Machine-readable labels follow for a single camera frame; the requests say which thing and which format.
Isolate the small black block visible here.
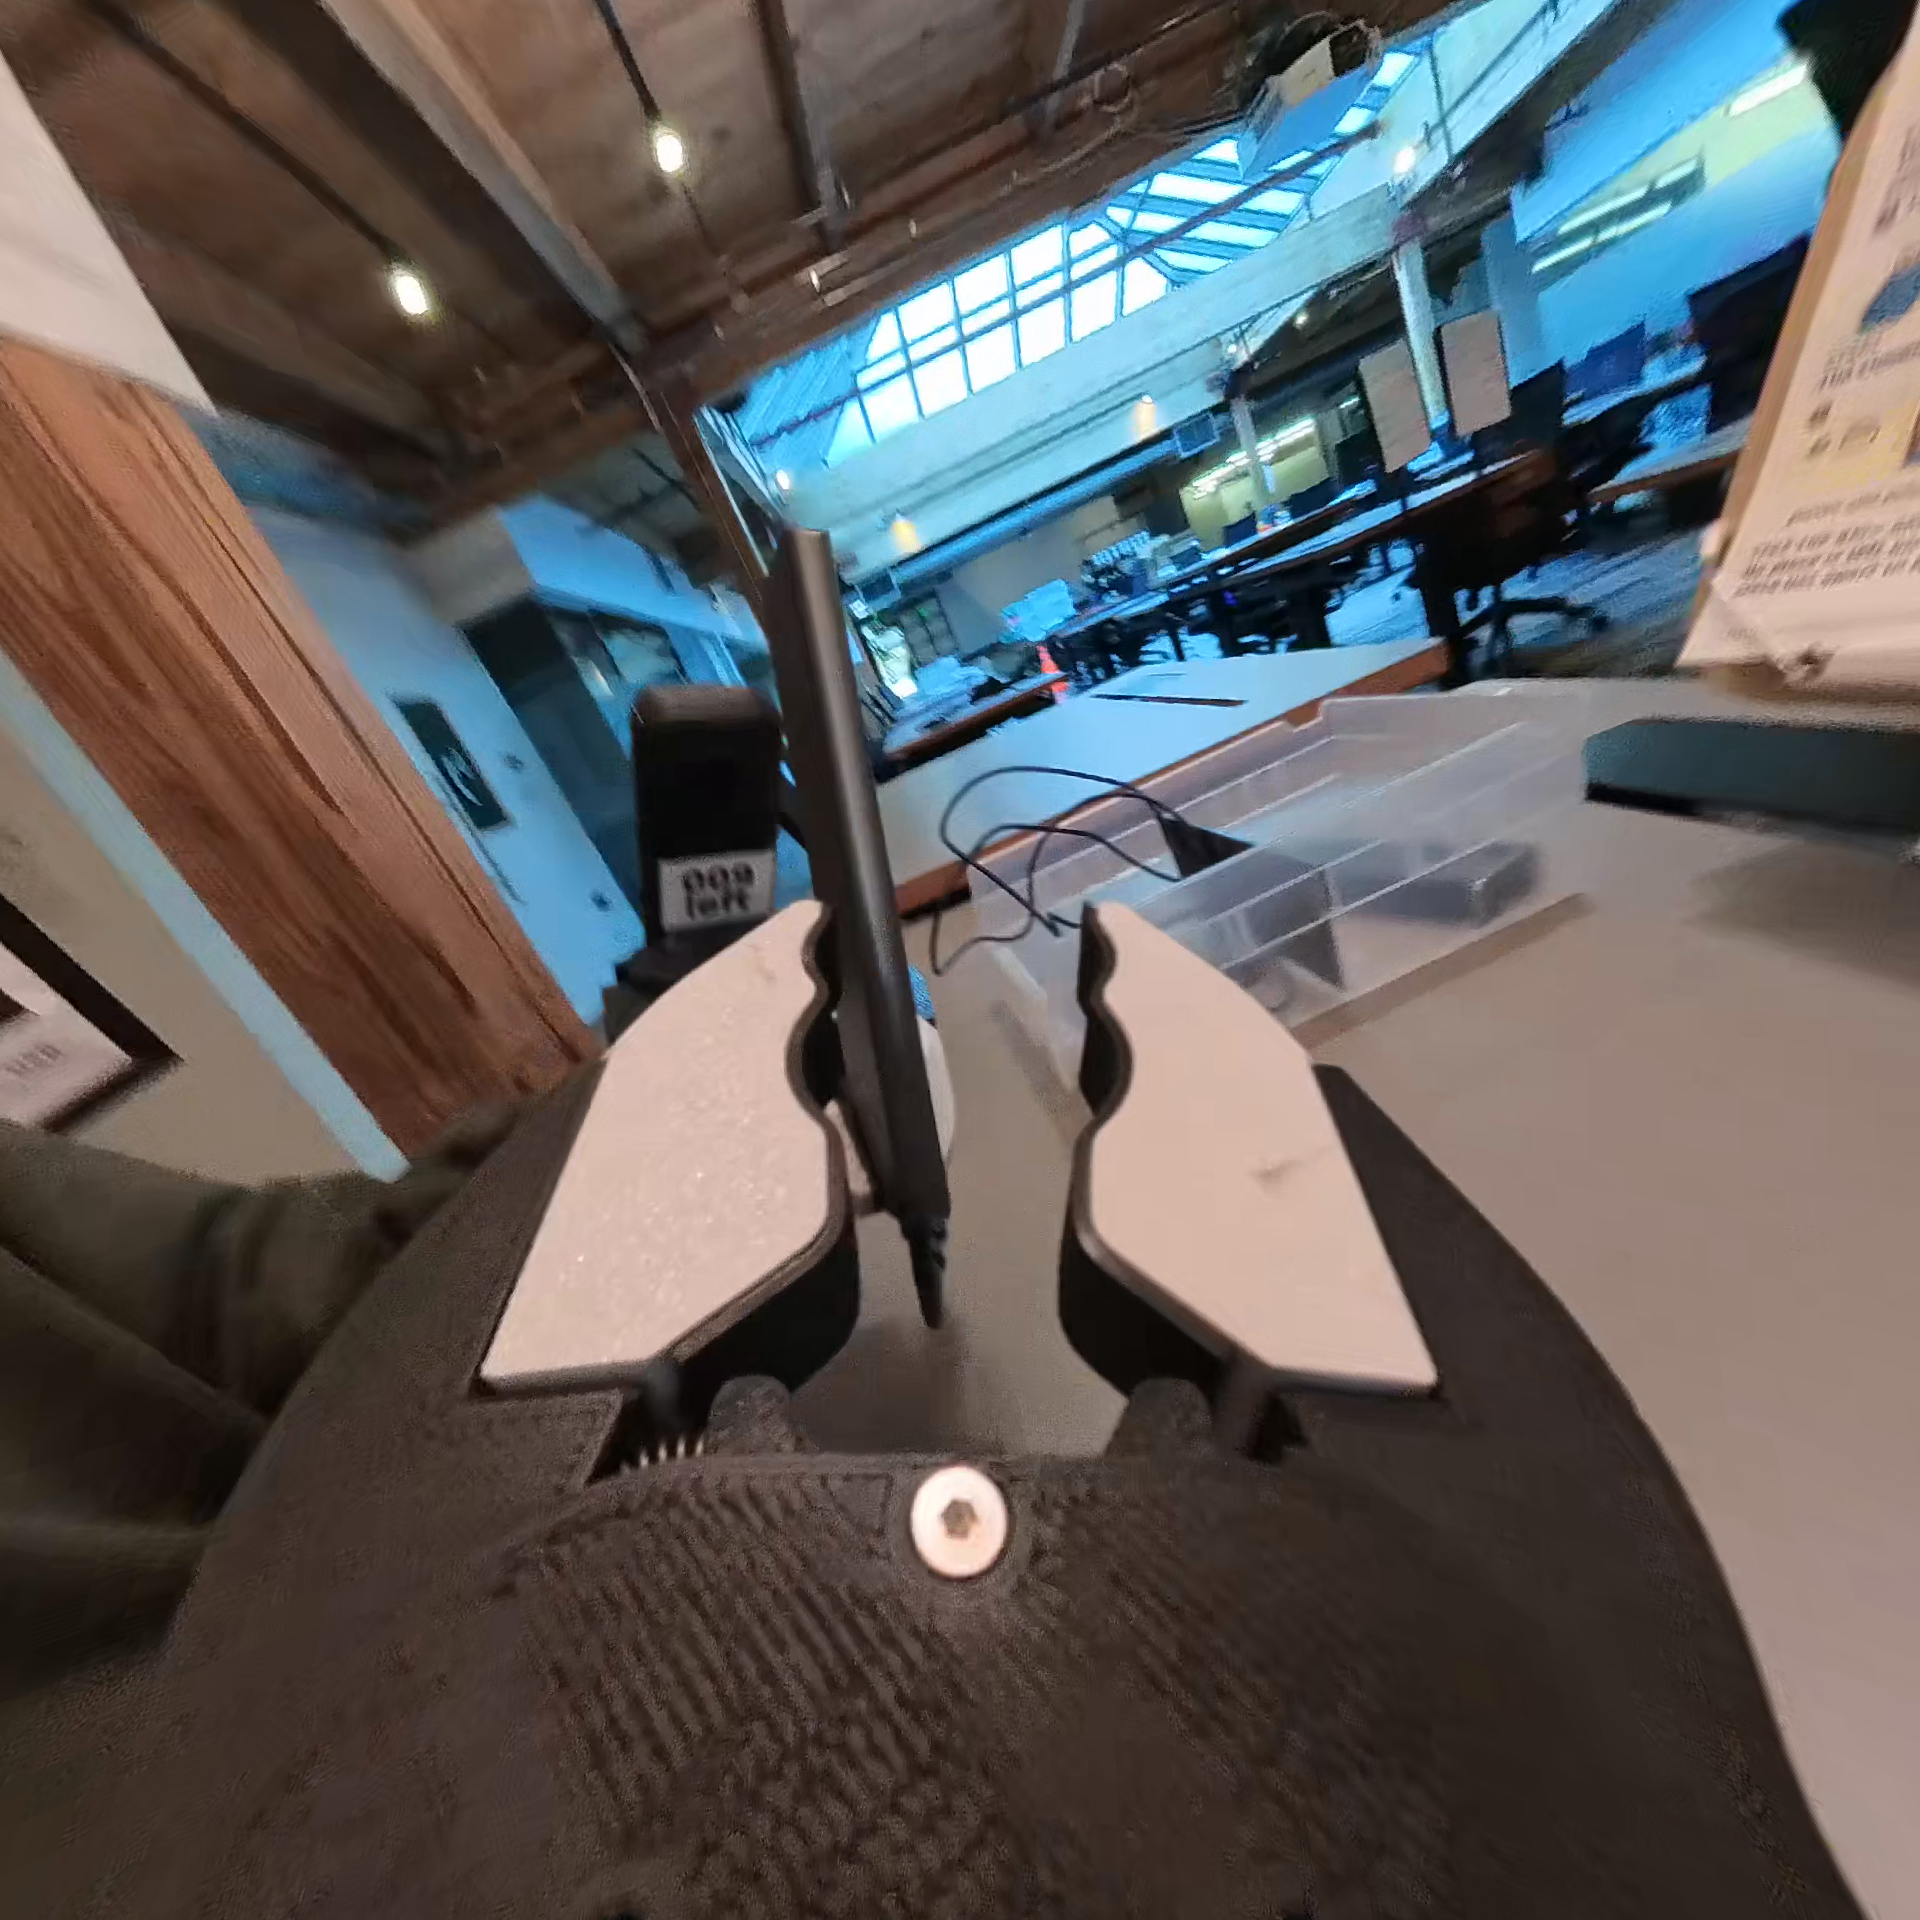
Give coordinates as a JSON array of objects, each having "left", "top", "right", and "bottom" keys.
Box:
[{"left": 1388, "top": 839, "right": 1543, "bottom": 926}]

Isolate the black office chair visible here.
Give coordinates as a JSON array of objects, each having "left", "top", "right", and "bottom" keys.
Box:
[{"left": 1438, "top": 491, "right": 1616, "bottom": 650}]

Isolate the black framed picture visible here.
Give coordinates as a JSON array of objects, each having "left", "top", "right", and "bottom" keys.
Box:
[{"left": 0, "top": 891, "right": 185, "bottom": 1135}]

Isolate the person's left forearm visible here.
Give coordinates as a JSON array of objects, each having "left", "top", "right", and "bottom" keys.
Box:
[{"left": 0, "top": 1118, "right": 520, "bottom": 1652}]

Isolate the clear plastic organizer tray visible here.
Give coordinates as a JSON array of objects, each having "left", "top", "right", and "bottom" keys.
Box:
[{"left": 967, "top": 693, "right": 1594, "bottom": 1056}]

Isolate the wooden post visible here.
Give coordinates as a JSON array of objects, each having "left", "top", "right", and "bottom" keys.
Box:
[{"left": 0, "top": 336, "right": 601, "bottom": 1160}]

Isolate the black flat device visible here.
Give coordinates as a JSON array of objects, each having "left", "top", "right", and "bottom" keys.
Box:
[{"left": 1582, "top": 718, "right": 1920, "bottom": 842}]

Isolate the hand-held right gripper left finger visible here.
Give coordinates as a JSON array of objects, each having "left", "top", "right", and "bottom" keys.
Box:
[{"left": 478, "top": 896, "right": 865, "bottom": 1395}]

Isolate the thin black cable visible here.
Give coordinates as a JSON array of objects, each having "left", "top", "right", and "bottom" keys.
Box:
[{"left": 930, "top": 767, "right": 1255, "bottom": 976}]

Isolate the long wooden table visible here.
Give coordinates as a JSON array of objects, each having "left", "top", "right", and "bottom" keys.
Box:
[{"left": 1080, "top": 448, "right": 1562, "bottom": 666}]

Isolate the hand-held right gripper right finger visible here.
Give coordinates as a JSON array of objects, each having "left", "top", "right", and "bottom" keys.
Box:
[{"left": 1056, "top": 896, "right": 1446, "bottom": 1453}]

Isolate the black wall sign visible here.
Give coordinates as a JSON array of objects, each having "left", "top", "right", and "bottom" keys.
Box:
[{"left": 394, "top": 693, "right": 511, "bottom": 830}]

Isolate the grey desk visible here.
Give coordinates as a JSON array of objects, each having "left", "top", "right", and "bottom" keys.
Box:
[{"left": 878, "top": 643, "right": 1920, "bottom": 1920}]

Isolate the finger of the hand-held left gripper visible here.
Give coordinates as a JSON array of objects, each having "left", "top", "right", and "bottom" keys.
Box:
[{"left": 767, "top": 520, "right": 958, "bottom": 1335}]

